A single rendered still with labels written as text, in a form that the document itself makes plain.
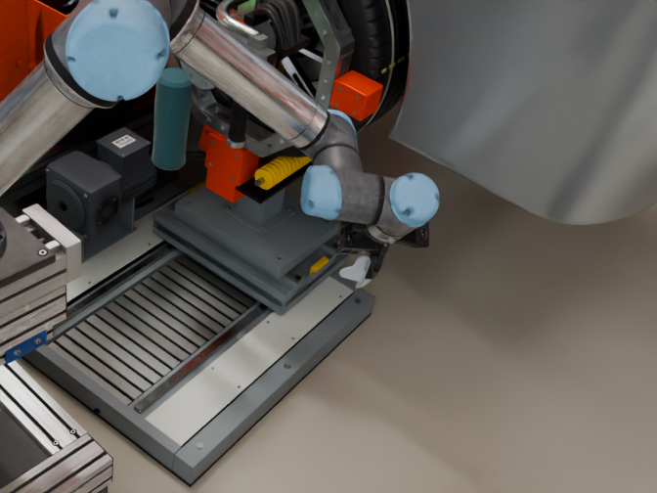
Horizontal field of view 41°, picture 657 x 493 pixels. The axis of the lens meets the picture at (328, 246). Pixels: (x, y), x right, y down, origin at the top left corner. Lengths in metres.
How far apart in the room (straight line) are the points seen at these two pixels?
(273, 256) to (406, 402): 0.56
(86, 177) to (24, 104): 1.23
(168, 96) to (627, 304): 1.73
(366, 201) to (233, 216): 1.35
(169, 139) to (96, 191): 0.25
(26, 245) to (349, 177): 0.59
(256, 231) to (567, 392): 1.04
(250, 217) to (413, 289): 0.60
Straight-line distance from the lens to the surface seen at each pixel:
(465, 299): 2.86
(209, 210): 2.60
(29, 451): 2.03
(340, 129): 1.35
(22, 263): 1.53
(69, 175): 2.40
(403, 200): 1.25
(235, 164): 2.29
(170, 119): 2.22
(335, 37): 1.96
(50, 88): 1.15
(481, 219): 3.23
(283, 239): 2.54
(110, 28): 1.07
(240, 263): 2.56
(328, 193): 1.24
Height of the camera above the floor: 1.85
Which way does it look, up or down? 40 degrees down
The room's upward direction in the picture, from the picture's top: 13 degrees clockwise
